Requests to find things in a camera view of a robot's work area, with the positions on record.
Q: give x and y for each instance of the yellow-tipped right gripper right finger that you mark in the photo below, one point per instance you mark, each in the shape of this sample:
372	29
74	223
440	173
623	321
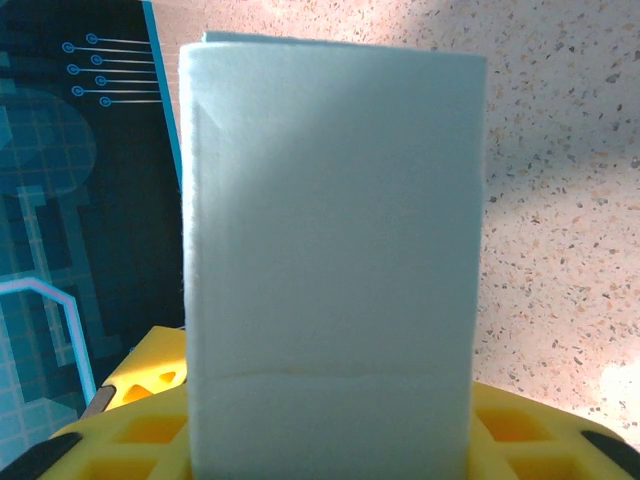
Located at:
550	445

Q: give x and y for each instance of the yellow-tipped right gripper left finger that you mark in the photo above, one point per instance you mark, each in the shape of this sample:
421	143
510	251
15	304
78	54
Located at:
125	440

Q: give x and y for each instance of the light blue paper box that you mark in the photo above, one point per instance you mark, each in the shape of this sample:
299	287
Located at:
330	225

